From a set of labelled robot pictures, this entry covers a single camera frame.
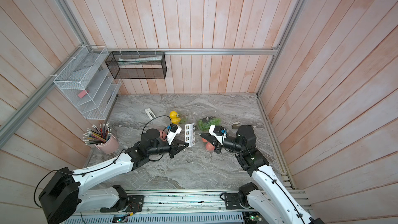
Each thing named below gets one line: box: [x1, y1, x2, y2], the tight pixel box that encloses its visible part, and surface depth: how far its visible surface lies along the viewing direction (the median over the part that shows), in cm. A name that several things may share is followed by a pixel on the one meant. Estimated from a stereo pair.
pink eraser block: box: [77, 89, 88, 99], surface depth 84 cm
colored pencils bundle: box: [82, 123, 112, 146], surface depth 85 cm
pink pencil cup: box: [94, 133, 120, 154], surface depth 86 cm
